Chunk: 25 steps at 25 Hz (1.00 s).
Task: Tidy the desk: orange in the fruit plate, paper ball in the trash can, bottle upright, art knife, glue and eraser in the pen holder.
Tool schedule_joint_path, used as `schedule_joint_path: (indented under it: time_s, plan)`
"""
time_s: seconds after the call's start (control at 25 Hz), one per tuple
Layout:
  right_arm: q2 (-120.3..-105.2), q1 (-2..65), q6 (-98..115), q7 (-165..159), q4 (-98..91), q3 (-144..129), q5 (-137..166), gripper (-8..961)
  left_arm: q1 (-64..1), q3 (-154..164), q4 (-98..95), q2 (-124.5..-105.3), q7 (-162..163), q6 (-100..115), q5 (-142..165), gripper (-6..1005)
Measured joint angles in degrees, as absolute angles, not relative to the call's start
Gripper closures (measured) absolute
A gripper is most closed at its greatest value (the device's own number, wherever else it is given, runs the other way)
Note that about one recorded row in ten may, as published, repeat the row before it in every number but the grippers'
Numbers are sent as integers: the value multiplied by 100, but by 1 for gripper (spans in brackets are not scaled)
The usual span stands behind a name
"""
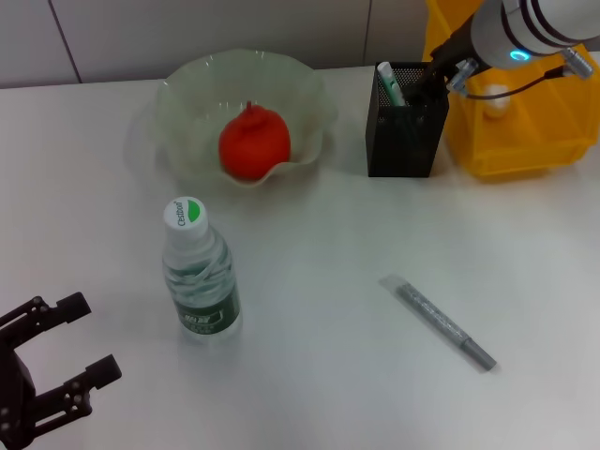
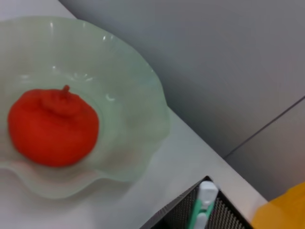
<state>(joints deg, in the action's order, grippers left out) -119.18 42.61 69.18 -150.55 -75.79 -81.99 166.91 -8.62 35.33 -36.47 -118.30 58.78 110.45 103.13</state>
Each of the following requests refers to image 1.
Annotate green glass fruit bowl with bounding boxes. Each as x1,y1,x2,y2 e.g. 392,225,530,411
148,49,339,188

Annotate yellow plastic bin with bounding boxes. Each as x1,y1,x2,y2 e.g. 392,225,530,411
424,0,600,182

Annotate red-orange orange fruit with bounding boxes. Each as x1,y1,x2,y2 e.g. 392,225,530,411
218,100,292,182

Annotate white paper ball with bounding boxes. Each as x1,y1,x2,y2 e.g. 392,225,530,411
485,83,511,118

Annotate clear green-label water bottle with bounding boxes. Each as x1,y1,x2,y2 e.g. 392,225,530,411
161,195,244,346

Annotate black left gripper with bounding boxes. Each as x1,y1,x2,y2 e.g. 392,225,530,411
0,292,123,449

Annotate grey marker pen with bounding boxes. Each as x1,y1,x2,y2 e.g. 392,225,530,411
377,275,497,372

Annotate mint green utility knife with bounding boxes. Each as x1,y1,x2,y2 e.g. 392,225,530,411
377,61,407,108

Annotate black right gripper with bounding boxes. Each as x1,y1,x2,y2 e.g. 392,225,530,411
403,22,480,108

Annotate black mesh pen holder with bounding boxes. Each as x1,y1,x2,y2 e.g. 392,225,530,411
366,61,450,179

